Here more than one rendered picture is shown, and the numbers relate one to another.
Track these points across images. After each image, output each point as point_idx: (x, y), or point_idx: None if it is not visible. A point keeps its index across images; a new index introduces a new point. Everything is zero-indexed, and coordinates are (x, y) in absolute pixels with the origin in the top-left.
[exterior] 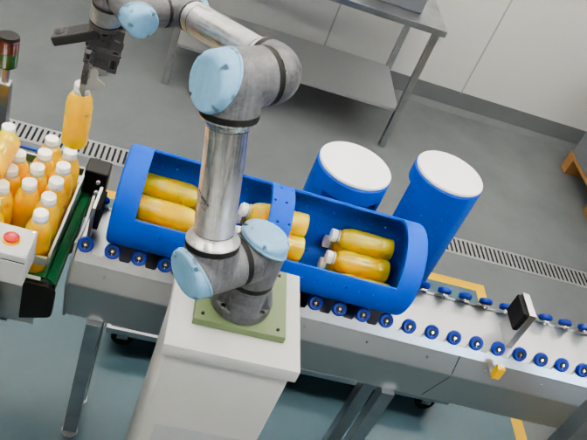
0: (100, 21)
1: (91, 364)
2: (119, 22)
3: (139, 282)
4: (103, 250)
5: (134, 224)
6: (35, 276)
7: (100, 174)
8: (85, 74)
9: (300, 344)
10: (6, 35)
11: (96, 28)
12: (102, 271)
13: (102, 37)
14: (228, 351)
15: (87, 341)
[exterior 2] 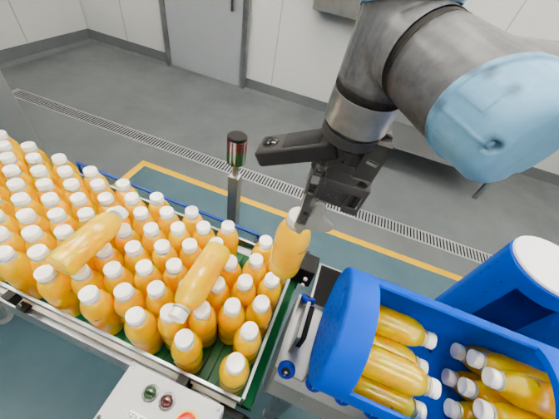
0: (348, 125)
1: (284, 410)
2: (388, 127)
3: (338, 413)
4: (304, 369)
5: (347, 396)
6: (230, 401)
7: (309, 271)
8: (304, 214)
9: None
10: (234, 135)
11: (337, 140)
12: (301, 393)
13: (343, 156)
14: None
15: (283, 402)
